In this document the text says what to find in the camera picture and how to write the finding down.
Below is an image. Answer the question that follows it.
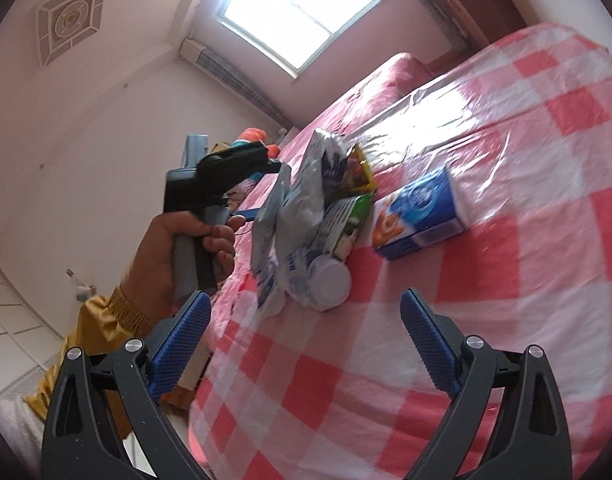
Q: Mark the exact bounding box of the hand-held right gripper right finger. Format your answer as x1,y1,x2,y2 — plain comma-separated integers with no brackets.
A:
400,287,572,480

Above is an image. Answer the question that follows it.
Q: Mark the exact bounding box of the white blue plastic packet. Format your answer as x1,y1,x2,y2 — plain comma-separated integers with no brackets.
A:
278,129,359,313

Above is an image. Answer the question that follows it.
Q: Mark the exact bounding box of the blue grey box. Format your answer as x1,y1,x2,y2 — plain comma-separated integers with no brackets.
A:
185,133,210,170

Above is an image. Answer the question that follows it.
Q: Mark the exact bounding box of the pink white checkered tablecloth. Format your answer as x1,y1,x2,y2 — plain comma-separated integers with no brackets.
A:
188,22,612,480

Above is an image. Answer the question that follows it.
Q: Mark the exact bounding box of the person's left hand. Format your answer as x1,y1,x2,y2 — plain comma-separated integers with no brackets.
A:
120,209,237,321

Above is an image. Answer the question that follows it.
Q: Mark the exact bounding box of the person's left forearm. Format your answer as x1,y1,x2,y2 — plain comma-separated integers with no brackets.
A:
23,282,157,413

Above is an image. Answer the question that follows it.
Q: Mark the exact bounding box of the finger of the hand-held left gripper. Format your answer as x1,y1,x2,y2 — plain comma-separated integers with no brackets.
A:
230,206,261,225

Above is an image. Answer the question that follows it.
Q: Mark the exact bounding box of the square ceiling light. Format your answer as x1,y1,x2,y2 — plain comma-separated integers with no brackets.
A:
35,0,111,67

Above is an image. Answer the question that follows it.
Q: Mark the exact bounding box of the green white packet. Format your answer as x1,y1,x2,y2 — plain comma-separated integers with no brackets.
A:
318,192,377,263

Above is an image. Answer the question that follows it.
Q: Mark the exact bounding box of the blue biscuit box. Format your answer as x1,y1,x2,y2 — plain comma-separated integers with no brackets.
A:
372,166,469,261

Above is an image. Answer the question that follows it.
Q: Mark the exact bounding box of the window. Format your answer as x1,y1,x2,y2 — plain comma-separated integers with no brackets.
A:
216,0,389,78

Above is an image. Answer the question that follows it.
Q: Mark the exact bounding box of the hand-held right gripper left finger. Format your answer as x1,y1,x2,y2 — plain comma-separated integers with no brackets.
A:
40,290,213,480

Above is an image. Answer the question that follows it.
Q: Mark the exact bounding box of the brown wooden cabinet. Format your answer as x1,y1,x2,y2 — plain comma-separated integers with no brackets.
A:
426,0,529,68

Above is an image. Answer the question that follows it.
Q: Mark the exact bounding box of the small white bottle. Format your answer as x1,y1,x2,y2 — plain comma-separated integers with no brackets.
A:
66,269,97,303

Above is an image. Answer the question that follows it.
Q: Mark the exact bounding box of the grey plastic wrapper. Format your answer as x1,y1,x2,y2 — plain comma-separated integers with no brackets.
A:
251,162,294,318

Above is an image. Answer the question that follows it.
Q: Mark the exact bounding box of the yellow snack packet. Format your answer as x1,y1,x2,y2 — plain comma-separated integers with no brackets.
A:
336,142,377,198

